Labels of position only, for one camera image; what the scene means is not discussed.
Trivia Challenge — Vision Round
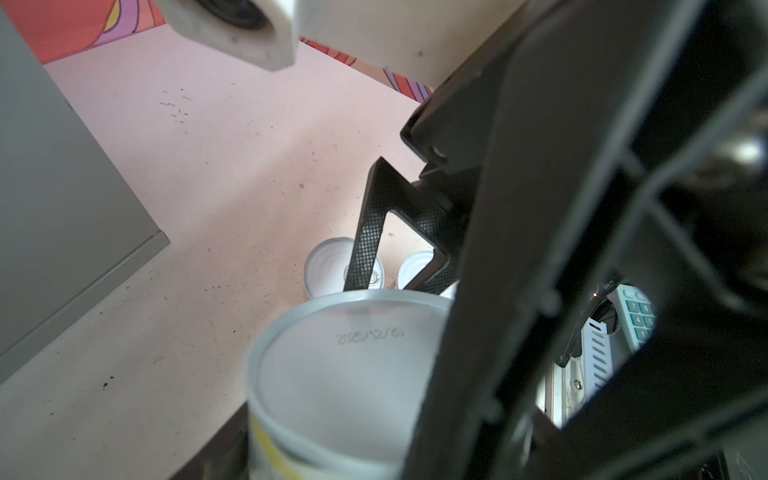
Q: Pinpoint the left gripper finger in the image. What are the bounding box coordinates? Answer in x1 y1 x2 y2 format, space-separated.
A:
170 404 249 480

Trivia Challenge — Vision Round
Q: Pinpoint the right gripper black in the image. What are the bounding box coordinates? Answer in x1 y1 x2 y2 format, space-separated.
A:
343 0 601 295

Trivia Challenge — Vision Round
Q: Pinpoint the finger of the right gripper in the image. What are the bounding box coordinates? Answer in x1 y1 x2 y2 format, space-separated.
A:
403 1 767 479

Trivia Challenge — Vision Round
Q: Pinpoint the white lid can back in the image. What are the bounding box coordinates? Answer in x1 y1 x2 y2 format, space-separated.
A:
245 289 452 479

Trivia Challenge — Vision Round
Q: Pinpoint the white lid can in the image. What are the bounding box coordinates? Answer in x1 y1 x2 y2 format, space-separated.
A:
397 250 434 289
245 289 452 479

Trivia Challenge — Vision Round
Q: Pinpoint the white lid can right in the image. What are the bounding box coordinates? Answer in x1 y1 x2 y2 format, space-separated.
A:
397 250 434 289

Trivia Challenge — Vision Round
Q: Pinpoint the white device corner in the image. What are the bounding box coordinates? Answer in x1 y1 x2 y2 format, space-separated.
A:
612 284 656 352

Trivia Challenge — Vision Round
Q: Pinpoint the grey metal cabinet box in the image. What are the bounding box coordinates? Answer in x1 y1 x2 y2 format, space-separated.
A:
1 16 169 378

